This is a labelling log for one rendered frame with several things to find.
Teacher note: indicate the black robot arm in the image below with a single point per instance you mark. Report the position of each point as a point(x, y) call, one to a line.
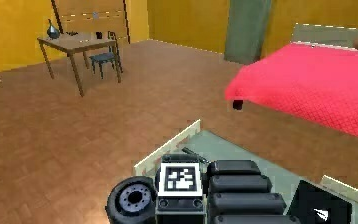
point(233, 193)

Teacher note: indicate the brown wooden table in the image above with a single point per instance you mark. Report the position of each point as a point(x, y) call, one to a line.
point(77, 45)

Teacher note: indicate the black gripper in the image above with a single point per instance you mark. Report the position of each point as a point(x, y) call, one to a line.
point(130, 200)

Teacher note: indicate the wooden shelf unit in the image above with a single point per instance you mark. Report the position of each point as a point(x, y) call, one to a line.
point(90, 18)

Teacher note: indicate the grey green door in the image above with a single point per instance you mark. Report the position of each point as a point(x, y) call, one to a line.
point(247, 30)

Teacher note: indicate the black mug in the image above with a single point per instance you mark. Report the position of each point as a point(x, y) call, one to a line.
point(99, 35)

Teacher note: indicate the dark blue vase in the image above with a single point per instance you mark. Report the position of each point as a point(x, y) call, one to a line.
point(52, 31)

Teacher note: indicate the red bed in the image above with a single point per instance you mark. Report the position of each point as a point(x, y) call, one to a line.
point(307, 83)

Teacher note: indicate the dark blue chair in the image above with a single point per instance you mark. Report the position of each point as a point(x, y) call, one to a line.
point(105, 58)

